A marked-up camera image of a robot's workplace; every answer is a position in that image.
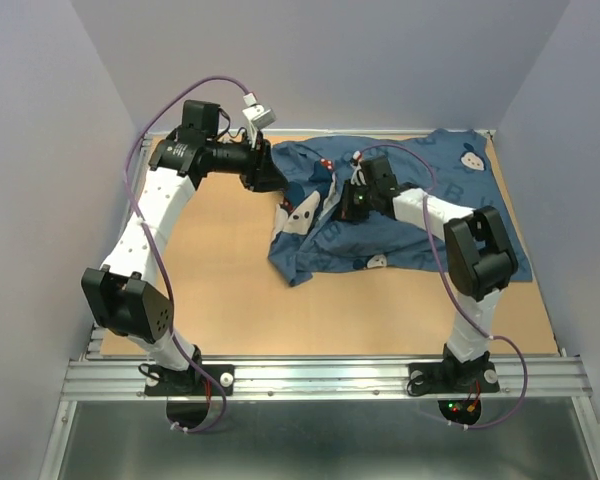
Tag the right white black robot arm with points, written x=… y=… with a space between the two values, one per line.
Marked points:
x=479 y=264

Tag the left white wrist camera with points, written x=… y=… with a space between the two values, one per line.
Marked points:
x=257 y=115

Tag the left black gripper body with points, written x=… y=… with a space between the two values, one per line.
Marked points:
x=252 y=179

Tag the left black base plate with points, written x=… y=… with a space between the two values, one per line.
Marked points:
x=161 y=382

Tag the aluminium mounting rail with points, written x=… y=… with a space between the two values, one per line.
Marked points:
x=312 y=379

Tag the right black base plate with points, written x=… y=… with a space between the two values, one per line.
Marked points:
x=447 y=377

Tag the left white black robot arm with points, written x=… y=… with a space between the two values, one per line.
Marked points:
x=122 y=293

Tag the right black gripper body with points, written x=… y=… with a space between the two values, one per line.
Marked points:
x=356 y=202

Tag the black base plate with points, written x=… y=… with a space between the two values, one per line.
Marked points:
x=161 y=382
x=447 y=377

